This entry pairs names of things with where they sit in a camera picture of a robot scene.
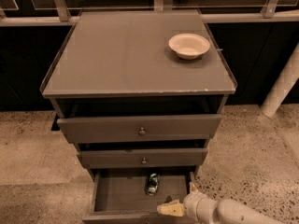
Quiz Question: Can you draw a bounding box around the green can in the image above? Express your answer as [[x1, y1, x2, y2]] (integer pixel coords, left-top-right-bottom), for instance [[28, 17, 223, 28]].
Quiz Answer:
[[145, 173, 160, 196]]

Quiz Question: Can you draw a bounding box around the grey top drawer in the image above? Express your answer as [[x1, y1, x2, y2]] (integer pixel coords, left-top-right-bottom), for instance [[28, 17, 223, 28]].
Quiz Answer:
[[57, 114, 221, 143]]

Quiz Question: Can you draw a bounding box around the white post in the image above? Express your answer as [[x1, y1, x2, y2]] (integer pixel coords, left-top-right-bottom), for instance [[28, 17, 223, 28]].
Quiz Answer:
[[261, 43, 299, 117]]

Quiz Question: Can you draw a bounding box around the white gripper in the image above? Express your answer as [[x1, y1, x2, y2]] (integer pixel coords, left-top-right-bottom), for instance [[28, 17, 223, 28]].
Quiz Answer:
[[157, 182, 206, 222]]

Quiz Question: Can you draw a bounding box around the grey middle drawer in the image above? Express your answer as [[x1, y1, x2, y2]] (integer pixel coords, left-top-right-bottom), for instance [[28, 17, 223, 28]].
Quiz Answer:
[[78, 148, 207, 169]]

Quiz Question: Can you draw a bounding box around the grey drawer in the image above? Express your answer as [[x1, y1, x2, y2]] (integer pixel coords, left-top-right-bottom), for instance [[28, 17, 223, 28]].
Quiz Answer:
[[78, 148, 207, 169], [57, 114, 221, 143], [82, 167, 195, 224]]

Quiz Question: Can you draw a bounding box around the brass top drawer knob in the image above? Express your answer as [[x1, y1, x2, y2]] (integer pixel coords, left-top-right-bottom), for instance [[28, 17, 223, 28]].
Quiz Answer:
[[138, 127, 147, 136]]

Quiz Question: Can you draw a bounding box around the grey bottom drawer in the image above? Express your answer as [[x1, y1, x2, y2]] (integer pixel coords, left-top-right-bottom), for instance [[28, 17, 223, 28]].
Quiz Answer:
[[82, 167, 195, 224]]

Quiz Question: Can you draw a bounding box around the grey drawer cabinet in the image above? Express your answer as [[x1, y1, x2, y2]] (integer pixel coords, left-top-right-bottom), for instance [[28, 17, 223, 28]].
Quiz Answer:
[[39, 9, 238, 224]]

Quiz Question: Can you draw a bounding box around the white bowl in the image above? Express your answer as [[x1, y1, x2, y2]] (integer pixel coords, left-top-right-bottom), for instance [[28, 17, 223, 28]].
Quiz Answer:
[[168, 34, 210, 60]]

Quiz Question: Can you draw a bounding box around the metal railing frame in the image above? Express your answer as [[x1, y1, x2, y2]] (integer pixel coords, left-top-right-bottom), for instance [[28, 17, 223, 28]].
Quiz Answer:
[[0, 0, 299, 26]]

